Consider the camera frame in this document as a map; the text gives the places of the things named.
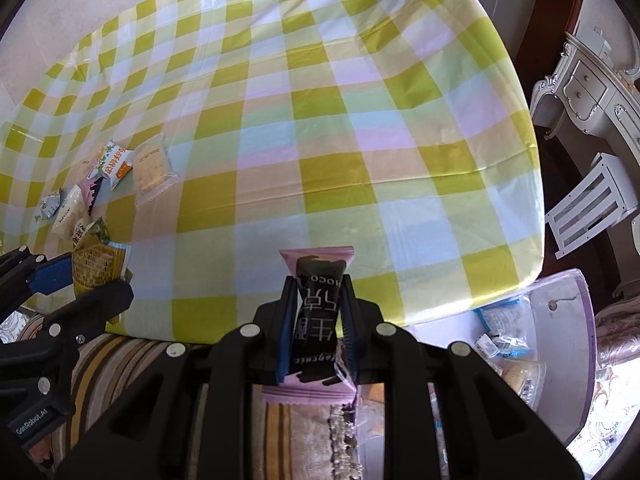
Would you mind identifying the clear cracker packet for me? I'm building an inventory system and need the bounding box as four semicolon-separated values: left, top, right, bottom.
131;132;179;207

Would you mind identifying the white ornate vanity table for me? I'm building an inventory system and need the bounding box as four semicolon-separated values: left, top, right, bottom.
529;30;640;171

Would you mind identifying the clear packet of round pale cake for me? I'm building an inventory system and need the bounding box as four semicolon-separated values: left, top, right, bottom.
499;359;547;412

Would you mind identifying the small green white packet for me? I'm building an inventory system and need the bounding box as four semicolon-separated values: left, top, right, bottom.
35;189;64;224

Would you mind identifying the green checked tablecloth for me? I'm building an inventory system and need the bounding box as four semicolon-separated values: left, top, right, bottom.
0;0;546;347

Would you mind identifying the white box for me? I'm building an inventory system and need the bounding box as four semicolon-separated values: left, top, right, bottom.
587;27;616;59

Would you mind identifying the pink and black packet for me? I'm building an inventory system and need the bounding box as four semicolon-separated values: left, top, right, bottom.
81;176;109;216

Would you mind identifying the white orange green packet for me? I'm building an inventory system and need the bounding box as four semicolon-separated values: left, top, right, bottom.
86;140;135;191

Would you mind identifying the dark green packet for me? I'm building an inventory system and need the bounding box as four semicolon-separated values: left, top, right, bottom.
72;217;111;252

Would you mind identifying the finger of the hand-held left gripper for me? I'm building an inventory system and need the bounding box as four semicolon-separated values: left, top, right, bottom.
0;279;136;363
0;246;77;297

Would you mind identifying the floral patterned fabric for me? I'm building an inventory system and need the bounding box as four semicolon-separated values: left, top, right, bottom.
565;302;640;467

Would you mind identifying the green yellow waffle packet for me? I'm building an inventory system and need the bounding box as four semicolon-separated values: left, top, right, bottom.
70;240;134;326

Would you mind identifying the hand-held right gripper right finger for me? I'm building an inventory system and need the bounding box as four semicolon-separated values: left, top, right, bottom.
342;279;586;480

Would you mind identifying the pink and brown chocolate packet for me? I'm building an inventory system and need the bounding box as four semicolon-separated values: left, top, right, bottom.
261;246;358;405

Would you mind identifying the white slatted stool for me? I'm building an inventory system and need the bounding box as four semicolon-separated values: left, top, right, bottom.
544;152;634;261

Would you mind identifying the light blue packet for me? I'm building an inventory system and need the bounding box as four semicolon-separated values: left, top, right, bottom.
472;296;534;359

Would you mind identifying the striped rug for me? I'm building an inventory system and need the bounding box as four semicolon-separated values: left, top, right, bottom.
0;310;366;480

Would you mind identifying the white cake packet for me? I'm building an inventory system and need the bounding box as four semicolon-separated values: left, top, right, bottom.
50;185;94;239

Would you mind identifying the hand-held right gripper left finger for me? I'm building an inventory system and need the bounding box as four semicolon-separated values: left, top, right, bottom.
57;275;297;480

